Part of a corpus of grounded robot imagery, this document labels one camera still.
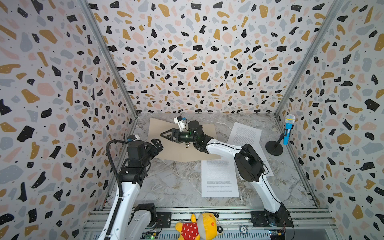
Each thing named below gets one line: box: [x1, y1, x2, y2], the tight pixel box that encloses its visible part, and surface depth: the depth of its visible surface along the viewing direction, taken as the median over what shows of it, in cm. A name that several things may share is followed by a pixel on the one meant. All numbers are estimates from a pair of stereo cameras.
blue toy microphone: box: [283, 114, 296, 146], surface depth 86 cm
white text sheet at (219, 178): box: [201, 155, 240, 198], surface depth 89 cm
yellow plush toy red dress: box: [175, 212, 224, 240], surface depth 68 cm
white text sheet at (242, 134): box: [227, 122, 262, 147], surface depth 112 cm
